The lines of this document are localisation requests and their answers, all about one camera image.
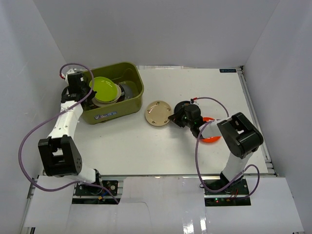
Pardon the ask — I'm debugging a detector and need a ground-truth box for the black glossy plate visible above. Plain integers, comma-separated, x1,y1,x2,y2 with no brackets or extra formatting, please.
174,101,201,118

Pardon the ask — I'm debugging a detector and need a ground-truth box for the lime green plate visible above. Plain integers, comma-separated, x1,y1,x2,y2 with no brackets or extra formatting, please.
89,77,117,102

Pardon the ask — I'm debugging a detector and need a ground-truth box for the small beige patterned plate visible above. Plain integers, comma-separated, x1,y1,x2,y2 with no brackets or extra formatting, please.
145,100,173,127

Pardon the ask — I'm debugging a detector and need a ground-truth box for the orange glossy plate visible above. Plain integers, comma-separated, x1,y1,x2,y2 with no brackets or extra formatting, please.
199,117,222,143

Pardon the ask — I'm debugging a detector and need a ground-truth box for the grey deer pattern plate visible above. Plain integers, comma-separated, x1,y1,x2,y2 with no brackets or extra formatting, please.
121,83,134,100

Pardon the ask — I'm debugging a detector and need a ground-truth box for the cream plate with black mark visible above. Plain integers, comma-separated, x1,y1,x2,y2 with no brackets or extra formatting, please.
92,84,121,107

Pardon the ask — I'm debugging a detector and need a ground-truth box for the dark-rimmed beige plate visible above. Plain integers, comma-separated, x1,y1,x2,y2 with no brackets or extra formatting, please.
118,84,126,101

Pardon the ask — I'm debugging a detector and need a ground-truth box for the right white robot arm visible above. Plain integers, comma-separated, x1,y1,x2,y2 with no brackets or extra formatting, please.
168,103,264,195

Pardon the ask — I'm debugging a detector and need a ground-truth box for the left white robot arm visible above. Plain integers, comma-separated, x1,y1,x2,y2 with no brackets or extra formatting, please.
38,72,103,195

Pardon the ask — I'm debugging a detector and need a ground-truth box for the olive green plastic bin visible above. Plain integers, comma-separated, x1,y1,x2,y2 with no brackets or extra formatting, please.
82,62,144,124

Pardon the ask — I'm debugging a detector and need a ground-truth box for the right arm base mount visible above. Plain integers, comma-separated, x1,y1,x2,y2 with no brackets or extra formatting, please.
199,179,251,207

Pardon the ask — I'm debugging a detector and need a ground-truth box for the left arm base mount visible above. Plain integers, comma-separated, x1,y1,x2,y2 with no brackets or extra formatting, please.
72,180,121,205

